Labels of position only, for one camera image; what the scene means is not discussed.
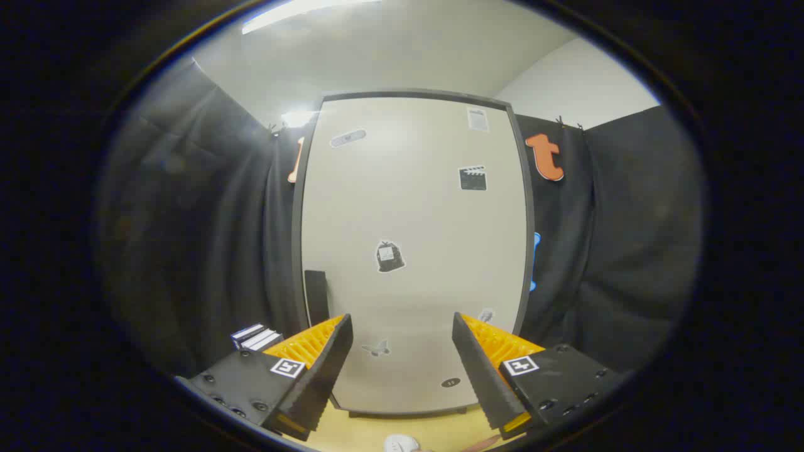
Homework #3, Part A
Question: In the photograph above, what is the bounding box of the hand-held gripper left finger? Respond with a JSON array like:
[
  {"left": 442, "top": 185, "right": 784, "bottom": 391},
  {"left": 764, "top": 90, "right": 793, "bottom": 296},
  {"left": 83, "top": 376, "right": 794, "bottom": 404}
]
[{"left": 187, "top": 314, "right": 354, "bottom": 441}]

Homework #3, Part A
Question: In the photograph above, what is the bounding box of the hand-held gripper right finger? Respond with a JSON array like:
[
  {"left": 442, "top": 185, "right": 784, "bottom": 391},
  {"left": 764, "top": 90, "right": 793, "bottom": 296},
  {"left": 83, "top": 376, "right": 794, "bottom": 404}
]
[{"left": 451, "top": 311, "right": 630, "bottom": 440}]

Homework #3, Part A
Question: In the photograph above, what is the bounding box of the black door handle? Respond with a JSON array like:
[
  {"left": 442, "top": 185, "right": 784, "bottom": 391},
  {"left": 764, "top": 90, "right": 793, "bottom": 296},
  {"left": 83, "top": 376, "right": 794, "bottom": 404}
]
[{"left": 305, "top": 270, "right": 331, "bottom": 326}]

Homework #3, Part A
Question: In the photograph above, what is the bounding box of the grey shoe cabinet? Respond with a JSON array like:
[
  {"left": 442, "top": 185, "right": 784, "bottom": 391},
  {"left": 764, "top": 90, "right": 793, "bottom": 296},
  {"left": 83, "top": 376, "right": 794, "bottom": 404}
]
[{"left": 291, "top": 88, "right": 536, "bottom": 419}]

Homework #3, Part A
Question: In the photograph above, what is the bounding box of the white shoe cabinet door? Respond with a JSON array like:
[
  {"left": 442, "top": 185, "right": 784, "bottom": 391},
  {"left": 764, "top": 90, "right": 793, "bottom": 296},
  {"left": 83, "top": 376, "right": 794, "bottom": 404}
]
[{"left": 301, "top": 97, "right": 528, "bottom": 415}]

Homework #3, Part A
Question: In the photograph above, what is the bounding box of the stack of small books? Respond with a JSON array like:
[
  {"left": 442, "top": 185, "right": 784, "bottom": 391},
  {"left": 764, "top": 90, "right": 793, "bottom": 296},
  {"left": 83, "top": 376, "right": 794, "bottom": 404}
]
[{"left": 230, "top": 323, "right": 285, "bottom": 352}]

